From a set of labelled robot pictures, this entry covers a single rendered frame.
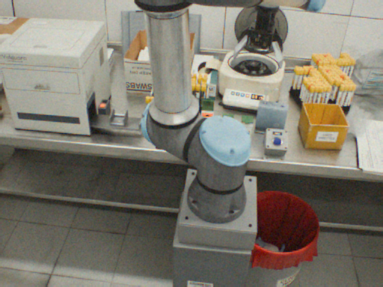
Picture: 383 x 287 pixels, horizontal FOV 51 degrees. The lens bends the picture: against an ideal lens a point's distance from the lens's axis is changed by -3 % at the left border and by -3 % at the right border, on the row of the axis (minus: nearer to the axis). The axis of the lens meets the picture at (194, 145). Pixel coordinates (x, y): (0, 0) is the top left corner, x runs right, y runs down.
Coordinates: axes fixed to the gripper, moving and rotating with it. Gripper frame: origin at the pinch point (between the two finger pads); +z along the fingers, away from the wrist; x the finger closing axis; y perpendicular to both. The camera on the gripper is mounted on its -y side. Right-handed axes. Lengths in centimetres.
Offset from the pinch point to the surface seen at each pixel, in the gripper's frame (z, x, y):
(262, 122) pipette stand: 21.8, 5.5, 0.2
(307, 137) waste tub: 19.8, 21.1, 5.2
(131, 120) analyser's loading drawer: 22.6, -36.8, 15.0
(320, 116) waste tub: 20.1, 24.6, -8.9
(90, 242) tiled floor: 116, -67, 8
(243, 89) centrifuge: 19.7, -4.6, -14.3
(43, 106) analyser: 17, -63, 26
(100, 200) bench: 89, -62, 0
